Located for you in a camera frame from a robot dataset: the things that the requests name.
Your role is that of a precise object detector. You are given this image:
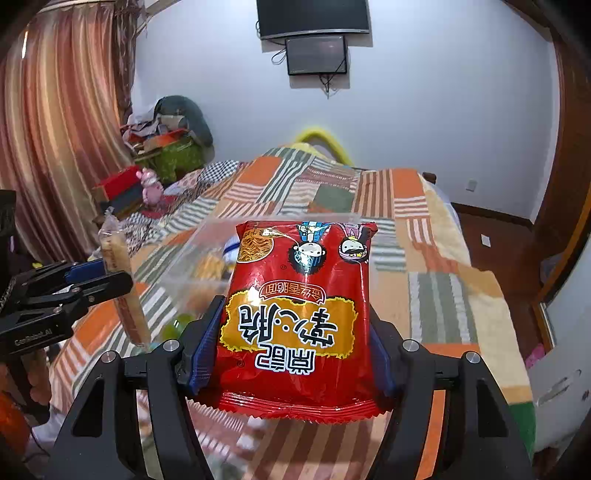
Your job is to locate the clutter pile with green bag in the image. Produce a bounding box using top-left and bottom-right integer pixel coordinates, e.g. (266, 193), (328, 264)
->
(119, 95), (213, 185)

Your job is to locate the yellow headboard cushion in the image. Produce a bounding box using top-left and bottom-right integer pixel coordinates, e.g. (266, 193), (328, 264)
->
(287, 126), (355, 167)

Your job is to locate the orange snack clear pack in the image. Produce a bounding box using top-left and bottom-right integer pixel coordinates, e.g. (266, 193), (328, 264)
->
(191, 249), (228, 281)

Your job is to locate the red black box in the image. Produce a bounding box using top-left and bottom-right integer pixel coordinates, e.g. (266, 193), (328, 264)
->
(91, 165), (142, 219)

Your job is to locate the green jelly cup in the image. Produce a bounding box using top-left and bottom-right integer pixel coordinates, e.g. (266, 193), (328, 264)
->
(159, 313), (195, 343)

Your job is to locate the striped orange curtain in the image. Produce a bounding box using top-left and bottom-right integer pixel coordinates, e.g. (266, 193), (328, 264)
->
(1, 1), (141, 262)

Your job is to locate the small black wall monitor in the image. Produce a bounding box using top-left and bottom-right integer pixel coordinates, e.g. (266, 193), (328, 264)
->
(286, 35), (348, 76)

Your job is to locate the red noodle snack bag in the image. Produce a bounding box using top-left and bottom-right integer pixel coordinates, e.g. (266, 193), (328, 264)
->
(188, 221), (389, 423)

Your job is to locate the blue white snack bag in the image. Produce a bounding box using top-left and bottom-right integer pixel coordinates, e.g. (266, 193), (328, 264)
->
(222, 235), (240, 265)

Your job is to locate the white device with stickers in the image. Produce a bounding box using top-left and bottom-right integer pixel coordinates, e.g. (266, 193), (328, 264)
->
(528, 329), (590, 452)

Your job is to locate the pink rabbit toy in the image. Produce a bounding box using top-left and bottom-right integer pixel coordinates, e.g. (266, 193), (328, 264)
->
(136, 168), (163, 207)

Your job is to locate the brown wooden wardrobe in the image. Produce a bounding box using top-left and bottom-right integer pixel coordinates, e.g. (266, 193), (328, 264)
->
(507, 0), (591, 305)

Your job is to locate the long biscuit stick pack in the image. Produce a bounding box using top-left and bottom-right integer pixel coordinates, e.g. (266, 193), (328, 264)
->
(98, 207), (150, 348)

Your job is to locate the black wall television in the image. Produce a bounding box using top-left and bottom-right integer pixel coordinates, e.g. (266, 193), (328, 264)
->
(256, 0), (370, 39)

